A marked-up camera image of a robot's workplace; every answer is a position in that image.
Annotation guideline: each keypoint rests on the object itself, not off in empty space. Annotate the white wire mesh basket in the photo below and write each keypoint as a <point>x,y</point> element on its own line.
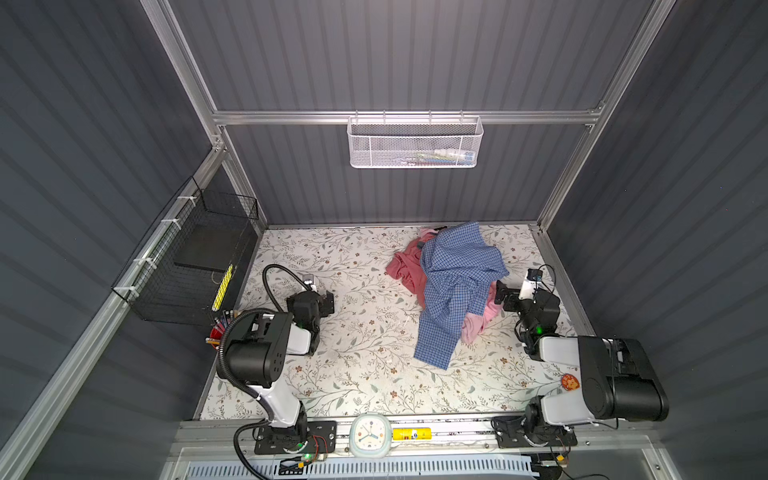
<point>414,141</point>

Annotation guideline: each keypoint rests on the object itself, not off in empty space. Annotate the dark pink cloth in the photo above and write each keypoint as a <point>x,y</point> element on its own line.
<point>406,267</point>

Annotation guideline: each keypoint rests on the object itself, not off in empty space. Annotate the red pencil cup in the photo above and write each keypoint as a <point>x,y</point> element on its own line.
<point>221,322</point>

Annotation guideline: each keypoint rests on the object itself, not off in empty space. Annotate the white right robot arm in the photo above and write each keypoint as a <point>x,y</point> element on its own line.
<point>615,379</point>

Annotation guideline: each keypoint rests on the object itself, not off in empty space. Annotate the blue checkered cloth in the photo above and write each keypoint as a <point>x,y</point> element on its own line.
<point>460,268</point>

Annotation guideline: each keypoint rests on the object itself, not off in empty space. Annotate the floral table mat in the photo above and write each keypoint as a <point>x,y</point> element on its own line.
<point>365,360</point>

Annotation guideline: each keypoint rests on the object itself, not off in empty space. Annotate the white vented panel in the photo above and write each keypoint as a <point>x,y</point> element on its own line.
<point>405,467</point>

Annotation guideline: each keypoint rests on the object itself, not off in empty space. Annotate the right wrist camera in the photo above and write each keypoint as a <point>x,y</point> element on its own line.
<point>530,284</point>

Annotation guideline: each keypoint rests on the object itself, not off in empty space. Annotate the mint green alarm clock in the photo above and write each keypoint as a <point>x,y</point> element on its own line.
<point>370,436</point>

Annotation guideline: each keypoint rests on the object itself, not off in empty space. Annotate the light pink cloth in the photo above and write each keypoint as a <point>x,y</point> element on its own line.
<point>474,324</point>

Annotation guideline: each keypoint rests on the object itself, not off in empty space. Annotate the black wire mesh basket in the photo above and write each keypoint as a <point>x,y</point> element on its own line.
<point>193,267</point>

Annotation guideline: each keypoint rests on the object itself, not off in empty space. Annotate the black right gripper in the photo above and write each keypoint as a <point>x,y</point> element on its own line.
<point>512,301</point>

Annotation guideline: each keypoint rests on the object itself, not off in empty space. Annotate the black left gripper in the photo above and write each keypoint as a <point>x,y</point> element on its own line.
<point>324,303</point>

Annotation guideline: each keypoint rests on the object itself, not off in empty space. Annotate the yellow spirit level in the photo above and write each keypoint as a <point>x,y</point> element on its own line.
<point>411,434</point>

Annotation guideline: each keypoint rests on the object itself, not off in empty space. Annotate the red round sticker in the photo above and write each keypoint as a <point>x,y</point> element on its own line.
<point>570,382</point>

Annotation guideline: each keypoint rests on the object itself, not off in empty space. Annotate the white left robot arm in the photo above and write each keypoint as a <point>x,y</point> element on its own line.
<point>252,355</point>

